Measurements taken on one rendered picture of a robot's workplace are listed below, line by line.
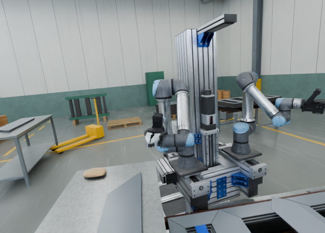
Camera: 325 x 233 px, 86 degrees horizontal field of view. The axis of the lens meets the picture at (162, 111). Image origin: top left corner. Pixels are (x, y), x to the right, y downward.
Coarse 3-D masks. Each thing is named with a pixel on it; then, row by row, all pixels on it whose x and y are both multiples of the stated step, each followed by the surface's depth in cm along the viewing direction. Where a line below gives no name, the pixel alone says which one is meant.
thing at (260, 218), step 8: (304, 208) 105; (312, 208) 106; (320, 208) 107; (256, 216) 103; (264, 216) 103; (272, 216) 104; (320, 216) 99; (208, 224) 100; (248, 224) 102; (288, 224) 99; (192, 232) 98; (296, 232) 94
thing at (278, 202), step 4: (272, 200) 113; (276, 200) 113; (280, 200) 113; (284, 200) 112; (288, 200) 112; (272, 204) 110; (276, 204) 110; (280, 204) 109; (284, 204) 109; (272, 208) 107
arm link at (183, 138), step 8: (176, 80) 116; (176, 88) 114; (184, 88) 113; (176, 96) 115; (184, 96) 111; (184, 104) 108; (184, 112) 105; (184, 120) 102; (184, 128) 100; (176, 136) 98; (184, 136) 97; (192, 136) 96; (176, 144) 97; (184, 144) 97; (192, 144) 96
